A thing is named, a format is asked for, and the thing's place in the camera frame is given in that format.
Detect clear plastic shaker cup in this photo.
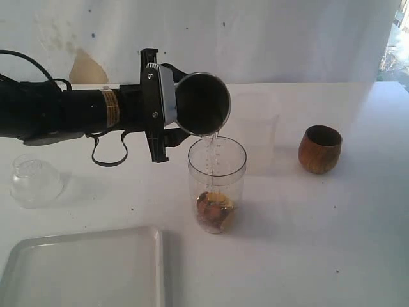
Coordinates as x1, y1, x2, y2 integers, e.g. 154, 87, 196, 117
188, 136, 247, 224

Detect stainless steel cup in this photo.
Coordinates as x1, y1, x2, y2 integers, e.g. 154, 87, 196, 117
175, 72, 231, 136

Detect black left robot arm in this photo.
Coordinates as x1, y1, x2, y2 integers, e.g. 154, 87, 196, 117
1, 50, 189, 163

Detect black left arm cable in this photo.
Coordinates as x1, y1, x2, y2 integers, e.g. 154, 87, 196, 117
0, 49, 129, 167

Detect brown wooden cup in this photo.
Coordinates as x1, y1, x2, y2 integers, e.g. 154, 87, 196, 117
298, 125, 343, 175

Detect coins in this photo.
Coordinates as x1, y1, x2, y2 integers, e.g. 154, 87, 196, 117
196, 191, 235, 234

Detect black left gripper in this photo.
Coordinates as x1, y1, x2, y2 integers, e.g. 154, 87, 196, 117
120, 48, 190, 162

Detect translucent white plastic container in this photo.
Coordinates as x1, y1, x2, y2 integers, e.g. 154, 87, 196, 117
225, 91, 281, 175

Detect white metal tray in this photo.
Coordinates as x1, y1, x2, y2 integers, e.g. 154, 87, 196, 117
1, 226, 165, 306

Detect clear dome strainer lid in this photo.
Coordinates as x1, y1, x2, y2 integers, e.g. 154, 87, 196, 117
10, 154, 64, 209

